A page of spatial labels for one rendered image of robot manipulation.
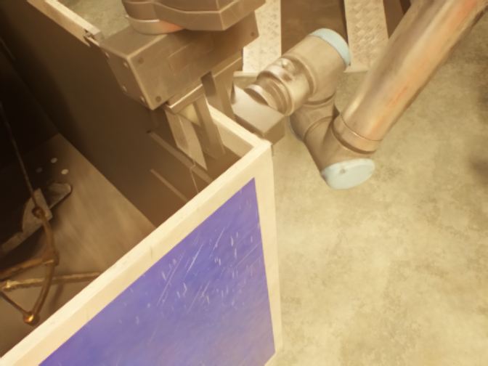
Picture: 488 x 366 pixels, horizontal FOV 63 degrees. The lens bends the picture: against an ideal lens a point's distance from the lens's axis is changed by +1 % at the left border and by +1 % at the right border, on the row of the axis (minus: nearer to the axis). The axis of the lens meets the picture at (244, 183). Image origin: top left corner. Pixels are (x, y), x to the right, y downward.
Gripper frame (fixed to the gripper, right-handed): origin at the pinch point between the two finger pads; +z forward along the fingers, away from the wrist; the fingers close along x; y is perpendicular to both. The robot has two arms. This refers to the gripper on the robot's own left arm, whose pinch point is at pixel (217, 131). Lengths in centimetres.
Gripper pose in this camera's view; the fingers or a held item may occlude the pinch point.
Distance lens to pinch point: 42.6
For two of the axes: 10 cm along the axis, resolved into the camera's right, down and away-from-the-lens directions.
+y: -6.8, -4.3, 6.0
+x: -7.1, 6.1, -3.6
